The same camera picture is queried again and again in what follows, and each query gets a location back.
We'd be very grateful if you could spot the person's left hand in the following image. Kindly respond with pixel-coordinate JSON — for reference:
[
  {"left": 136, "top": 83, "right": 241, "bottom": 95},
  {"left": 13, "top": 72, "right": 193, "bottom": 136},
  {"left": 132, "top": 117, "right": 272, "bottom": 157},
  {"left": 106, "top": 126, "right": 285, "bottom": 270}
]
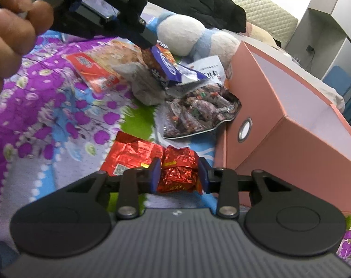
[{"left": 0, "top": 0, "right": 54, "bottom": 93}]

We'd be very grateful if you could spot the grey white wardrobe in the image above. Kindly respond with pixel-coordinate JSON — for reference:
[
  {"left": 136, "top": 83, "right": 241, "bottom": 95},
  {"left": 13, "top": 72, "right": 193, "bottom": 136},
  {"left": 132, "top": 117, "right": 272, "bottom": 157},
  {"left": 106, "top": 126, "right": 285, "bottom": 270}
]
[{"left": 285, "top": 0, "right": 351, "bottom": 101}]

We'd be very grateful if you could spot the pink open storage box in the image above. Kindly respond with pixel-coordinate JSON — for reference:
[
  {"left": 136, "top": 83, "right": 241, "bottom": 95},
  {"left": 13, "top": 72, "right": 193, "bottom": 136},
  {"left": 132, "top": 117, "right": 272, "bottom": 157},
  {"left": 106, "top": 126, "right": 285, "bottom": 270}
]
[{"left": 214, "top": 42, "right": 351, "bottom": 213}]

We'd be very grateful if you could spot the shrimp flavour snack bag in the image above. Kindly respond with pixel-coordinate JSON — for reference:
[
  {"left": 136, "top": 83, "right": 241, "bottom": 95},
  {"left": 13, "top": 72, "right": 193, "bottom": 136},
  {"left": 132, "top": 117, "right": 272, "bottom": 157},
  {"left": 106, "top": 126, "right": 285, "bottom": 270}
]
[{"left": 160, "top": 56, "right": 241, "bottom": 139}]

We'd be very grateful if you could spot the cream quilted headboard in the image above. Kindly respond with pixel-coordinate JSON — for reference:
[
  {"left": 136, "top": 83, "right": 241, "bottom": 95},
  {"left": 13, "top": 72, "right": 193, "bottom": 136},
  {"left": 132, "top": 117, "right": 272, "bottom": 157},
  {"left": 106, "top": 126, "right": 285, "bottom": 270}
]
[{"left": 233, "top": 0, "right": 299, "bottom": 48}]

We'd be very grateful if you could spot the red clear snack bag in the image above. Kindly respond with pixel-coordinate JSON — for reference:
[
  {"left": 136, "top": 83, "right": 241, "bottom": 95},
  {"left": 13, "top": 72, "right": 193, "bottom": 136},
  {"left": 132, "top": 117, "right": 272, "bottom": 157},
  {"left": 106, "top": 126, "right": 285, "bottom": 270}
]
[{"left": 65, "top": 39, "right": 144, "bottom": 94}]

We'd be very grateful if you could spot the colourful floral bed sheet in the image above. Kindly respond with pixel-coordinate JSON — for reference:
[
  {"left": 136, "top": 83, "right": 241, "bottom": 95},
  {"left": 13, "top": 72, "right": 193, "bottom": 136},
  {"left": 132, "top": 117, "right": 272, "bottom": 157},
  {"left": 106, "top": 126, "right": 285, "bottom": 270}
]
[{"left": 0, "top": 33, "right": 351, "bottom": 267}]

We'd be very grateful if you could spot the black jacket on bed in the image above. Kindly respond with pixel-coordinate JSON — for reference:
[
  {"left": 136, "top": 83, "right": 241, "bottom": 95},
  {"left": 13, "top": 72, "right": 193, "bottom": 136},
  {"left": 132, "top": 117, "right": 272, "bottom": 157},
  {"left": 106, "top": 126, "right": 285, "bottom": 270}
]
[{"left": 148, "top": 0, "right": 247, "bottom": 33}]

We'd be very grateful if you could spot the white blue plush toy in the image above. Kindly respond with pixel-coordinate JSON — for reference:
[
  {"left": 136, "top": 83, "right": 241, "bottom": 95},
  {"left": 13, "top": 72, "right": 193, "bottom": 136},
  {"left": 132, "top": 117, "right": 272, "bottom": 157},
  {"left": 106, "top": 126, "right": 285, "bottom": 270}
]
[{"left": 155, "top": 12, "right": 240, "bottom": 69}]

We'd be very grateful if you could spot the grey clear snack packet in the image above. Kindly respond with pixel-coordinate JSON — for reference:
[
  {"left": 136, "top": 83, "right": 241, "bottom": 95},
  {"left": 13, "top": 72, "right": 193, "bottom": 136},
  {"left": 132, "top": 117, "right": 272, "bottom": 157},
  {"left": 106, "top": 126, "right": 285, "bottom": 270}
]
[{"left": 113, "top": 62, "right": 166, "bottom": 106}]

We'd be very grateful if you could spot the blue foam pad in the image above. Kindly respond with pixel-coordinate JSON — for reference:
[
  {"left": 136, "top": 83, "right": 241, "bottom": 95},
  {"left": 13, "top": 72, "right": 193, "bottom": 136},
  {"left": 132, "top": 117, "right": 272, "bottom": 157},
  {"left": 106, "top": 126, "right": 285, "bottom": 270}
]
[{"left": 323, "top": 65, "right": 351, "bottom": 97}]

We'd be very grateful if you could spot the red foil candy packet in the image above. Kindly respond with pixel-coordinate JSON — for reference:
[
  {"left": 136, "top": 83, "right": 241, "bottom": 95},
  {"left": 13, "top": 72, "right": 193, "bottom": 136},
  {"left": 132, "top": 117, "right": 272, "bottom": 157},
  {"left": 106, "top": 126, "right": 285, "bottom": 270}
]
[{"left": 157, "top": 146, "right": 202, "bottom": 195}]

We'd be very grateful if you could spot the beige pillow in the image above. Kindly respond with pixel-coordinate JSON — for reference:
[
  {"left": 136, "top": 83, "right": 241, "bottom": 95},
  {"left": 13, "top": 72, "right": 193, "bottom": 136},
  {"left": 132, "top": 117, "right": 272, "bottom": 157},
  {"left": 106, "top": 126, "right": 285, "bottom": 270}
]
[{"left": 244, "top": 22, "right": 278, "bottom": 48}]

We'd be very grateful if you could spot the blue white snack bag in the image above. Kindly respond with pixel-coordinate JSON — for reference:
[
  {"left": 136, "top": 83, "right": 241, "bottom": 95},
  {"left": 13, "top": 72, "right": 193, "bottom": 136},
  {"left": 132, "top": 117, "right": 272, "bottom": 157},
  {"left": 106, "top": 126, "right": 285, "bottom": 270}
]
[{"left": 142, "top": 41, "right": 208, "bottom": 88}]

